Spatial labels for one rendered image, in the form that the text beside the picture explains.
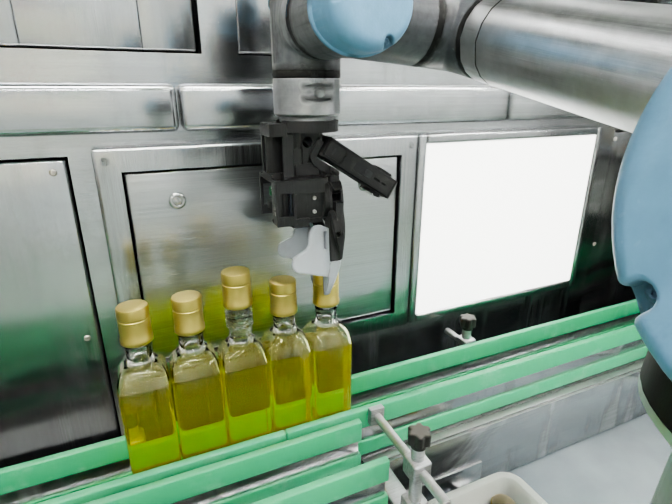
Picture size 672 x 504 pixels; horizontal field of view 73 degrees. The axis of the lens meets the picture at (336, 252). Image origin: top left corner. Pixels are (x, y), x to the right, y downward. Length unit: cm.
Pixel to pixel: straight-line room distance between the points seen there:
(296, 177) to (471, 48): 22
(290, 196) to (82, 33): 33
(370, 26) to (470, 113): 45
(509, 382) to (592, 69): 59
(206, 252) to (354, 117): 29
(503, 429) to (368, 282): 33
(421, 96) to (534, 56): 40
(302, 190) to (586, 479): 72
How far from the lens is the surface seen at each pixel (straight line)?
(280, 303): 57
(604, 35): 36
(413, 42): 45
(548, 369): 90
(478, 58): 44
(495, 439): 86
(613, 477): 101
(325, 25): 41
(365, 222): 74
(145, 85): 64
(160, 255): 67
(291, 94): 51
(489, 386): 80
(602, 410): 105
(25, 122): 64
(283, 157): 52
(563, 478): 97
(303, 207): 52
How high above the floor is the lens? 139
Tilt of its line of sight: 19 degrees down
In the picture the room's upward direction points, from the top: straight up
